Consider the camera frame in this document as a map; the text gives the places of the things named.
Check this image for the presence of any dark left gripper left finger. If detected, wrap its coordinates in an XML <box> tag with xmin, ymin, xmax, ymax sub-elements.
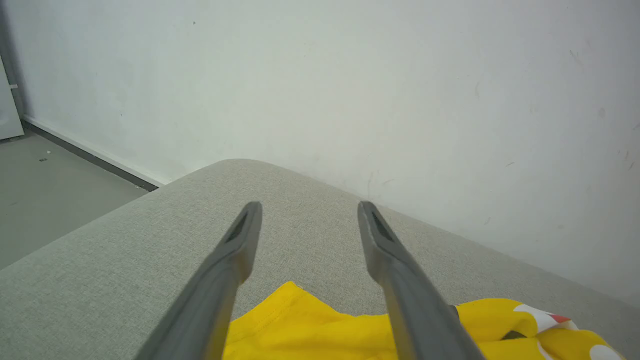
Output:
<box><xmin>134</xmin><ymin>201</ymin><xmax>264</xmax><ymax>360</ymax></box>

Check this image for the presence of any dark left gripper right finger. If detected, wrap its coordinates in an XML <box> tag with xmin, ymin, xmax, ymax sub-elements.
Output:
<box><xmin>357</xmin><ymin>200</ymin><xmax>487</xmax><ymax>360</ymax></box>

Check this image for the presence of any yellow cartoon print T-shirt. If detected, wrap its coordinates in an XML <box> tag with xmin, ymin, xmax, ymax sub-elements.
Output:
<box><xmin>222</xmin><ymin>280</ymin><xmax>627</xmax><ymax>360</ymax></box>

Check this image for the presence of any grey fabric sofa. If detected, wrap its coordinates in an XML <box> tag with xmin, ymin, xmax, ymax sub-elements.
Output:
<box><xmin>0</xmin><ymin>158</ymin><xmax>640</xmax><ymax>360</ymax></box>

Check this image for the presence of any white door panel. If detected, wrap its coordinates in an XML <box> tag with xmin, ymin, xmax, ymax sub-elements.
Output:
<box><xmin>0</xmin><ymin>54</ymin><xmax>25</xmax><ymax>141</ymax></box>

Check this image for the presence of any dark wall baseboard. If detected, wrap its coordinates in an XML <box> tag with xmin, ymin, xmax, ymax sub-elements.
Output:
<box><xmin>22</xmin><ymin>119</ymin><xmax>161</xmax><ymax>192</ymax></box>

